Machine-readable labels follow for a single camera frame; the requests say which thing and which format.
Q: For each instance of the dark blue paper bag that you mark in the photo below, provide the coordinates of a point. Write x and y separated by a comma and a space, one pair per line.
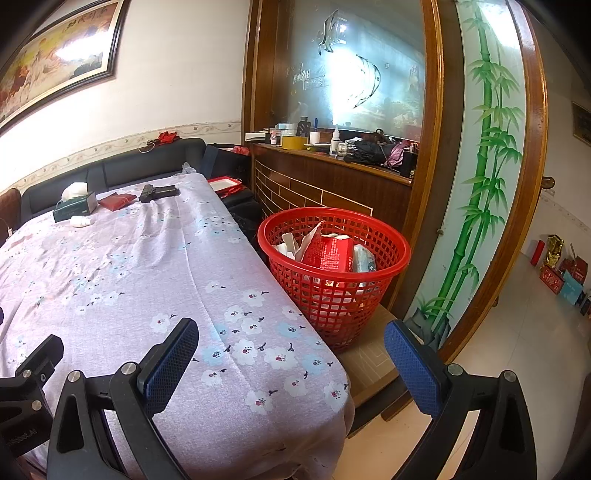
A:
221, 161

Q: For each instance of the gold foil package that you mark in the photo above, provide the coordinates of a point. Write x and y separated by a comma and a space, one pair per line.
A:
552, 251

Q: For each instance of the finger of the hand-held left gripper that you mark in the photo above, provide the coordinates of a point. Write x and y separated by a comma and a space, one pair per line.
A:
37, 369

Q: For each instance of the crumpled clear plastic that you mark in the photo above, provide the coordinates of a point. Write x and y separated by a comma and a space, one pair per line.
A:
190, 168

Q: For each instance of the frosted glass panel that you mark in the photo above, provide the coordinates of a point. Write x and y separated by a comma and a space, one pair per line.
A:
369, 69

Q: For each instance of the framed horse painting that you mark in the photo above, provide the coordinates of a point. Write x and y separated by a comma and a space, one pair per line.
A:
46, 60

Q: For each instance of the yellow container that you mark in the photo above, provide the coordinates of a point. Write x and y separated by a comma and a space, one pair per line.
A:
294, 143

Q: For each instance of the bamboo painted glass panel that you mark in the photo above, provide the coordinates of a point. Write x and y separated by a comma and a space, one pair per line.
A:
485, 161

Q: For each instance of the red framed tray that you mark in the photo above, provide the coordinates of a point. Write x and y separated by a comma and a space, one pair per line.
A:
226, 185

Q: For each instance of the black bag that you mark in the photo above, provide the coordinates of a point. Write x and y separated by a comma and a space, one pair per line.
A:
376, 150

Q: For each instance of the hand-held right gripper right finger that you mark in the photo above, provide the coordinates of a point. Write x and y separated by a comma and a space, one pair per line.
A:
413, 364

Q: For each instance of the red cloth item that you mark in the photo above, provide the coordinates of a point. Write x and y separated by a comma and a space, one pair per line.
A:
167, 137

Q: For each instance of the dark green tissue box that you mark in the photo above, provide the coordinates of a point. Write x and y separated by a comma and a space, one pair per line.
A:
74, 207

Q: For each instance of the white dropper bottle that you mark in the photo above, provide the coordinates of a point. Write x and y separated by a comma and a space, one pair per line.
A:
334, 143

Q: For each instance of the black sofa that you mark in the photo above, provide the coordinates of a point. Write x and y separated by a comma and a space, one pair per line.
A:
138, 161

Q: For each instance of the black pistol-shaped tool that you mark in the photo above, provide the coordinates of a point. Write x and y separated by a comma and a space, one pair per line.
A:
157, 193

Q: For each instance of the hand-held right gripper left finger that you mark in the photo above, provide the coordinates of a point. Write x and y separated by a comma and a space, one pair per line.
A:
168, 364

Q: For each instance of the red cylinder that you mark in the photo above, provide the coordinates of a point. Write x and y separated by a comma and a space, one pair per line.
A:
537, 254

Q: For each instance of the brown armchair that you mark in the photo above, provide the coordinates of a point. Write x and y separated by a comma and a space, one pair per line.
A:
9, 207

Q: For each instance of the red carton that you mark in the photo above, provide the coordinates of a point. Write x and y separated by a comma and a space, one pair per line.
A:
328, 254

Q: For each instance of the wooden partition cabinet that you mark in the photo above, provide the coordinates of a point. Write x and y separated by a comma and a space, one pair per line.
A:
323, 189

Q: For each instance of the red pouch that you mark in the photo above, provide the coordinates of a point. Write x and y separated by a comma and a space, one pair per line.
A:
117, 201

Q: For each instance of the white spray bottle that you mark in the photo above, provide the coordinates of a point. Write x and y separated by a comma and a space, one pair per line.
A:
82, 221

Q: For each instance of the wooden stool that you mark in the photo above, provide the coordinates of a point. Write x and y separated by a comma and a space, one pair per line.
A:
369, 369

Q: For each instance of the red plastic basket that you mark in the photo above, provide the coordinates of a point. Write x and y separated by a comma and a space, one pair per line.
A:
332, 212

